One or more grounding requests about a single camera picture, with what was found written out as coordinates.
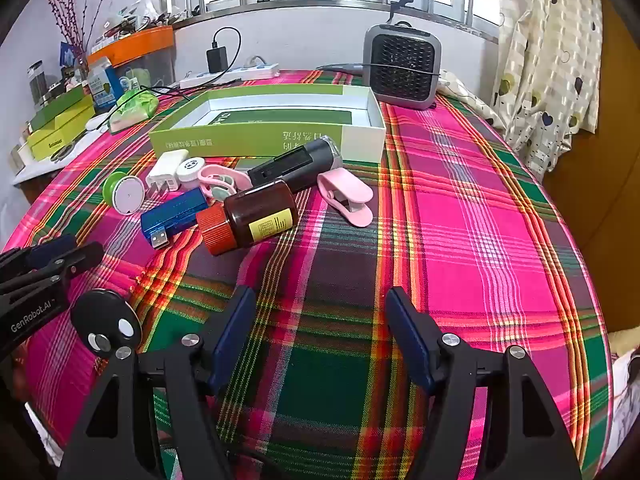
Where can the blue white carton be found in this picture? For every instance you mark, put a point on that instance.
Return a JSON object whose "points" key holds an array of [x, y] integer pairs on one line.
{"points": [[102, 85]]}

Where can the purple flower branches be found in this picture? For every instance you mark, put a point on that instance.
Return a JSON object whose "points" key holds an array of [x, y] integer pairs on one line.
{"points": [[70, 10]]}

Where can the orange lidded storage bin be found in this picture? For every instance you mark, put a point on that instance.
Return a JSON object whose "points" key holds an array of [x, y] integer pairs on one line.
{"points": [[135, 42]]}

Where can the black silver rectangular device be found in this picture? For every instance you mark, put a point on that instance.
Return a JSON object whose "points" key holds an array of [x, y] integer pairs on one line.
{"points": [[285, 170]]}

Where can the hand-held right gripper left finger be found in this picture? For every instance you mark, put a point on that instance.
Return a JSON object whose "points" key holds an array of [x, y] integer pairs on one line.
{"points": [[236, 335]]}

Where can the brown bottle orange cap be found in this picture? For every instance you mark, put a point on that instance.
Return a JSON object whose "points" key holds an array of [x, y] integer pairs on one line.
{"points": [[250, 210]]}

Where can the yellow-green cardboard box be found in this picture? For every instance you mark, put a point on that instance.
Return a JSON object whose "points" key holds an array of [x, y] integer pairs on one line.
{"points": [[62, 132]]}

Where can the grey space heater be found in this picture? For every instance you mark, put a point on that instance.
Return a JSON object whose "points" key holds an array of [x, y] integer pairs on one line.
{"points": [[402, 67]]}

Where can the black window hook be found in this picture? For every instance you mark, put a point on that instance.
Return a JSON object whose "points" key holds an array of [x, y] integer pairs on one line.
{"points": [[397, 7]]}

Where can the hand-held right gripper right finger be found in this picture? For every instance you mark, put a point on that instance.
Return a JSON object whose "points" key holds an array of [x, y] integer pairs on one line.
{"points": [[407, 335]]}

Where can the metal window grille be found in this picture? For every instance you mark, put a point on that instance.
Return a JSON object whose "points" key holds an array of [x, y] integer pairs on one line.
{"points": [[320, 2]]}

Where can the pink green plaid tablecloth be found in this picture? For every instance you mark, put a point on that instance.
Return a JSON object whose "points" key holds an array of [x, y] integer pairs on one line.
{"points": [[450, 210]]}

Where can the scissors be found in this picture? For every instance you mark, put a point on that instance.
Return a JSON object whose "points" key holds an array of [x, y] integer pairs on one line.
{"points": [[62, 150]]}

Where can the patterned cream curtain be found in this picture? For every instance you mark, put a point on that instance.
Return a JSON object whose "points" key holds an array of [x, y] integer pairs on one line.
{"points": [[550, 60]]}

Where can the green white spool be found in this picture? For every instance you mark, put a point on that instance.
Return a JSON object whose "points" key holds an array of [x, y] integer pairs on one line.
{"points": [[127, 195]]}

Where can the white blue power strip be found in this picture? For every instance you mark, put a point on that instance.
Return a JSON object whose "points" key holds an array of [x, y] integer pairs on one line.
{"points": [[240, 74]]}

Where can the glass jar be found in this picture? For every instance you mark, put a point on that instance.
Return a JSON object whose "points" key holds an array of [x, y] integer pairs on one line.
{"points": [[37, 82]]}

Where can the pink eyelash curler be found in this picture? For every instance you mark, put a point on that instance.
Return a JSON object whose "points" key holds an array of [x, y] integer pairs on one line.
{"points": [[220, 180]]}

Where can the green white cardboard box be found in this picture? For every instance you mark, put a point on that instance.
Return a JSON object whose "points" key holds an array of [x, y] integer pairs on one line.
{"points": [[270, 142]]}

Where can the black power adapter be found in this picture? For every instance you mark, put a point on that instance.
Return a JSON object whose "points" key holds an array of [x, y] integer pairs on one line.
{"points": [[217, 59]]}

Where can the pink clip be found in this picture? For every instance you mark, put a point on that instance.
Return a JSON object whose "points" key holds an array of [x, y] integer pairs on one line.
{"points": [[345, 200]]}

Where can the white floral pillow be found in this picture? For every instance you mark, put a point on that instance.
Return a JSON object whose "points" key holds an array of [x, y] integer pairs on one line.
{"points": [[470, 97]]}

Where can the white computer mouse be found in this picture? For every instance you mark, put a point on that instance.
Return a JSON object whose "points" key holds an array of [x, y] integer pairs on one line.
{"points": [[95, 122]]}

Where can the blue usb device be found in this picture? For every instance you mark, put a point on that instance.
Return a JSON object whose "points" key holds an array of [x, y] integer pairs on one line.
{"points": [[175, 210]]}

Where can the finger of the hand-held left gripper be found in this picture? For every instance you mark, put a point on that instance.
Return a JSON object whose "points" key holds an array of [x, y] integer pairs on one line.
{"points": [[75, 261], [50, 251]]}

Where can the green tissue packet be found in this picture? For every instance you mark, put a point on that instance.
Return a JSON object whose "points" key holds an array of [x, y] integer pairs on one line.
{"points": [[131, 107]]}

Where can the white plug charger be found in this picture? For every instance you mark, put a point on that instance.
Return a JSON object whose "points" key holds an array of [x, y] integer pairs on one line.
{"points": [[165, 167]]}

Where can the wooden cabinet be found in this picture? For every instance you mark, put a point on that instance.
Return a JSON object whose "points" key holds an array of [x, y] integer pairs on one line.
{"points": [[615, 160]]}

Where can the black round magnet disc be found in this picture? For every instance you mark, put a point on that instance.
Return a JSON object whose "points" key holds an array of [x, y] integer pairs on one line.
{"points": [[102, 317]]}

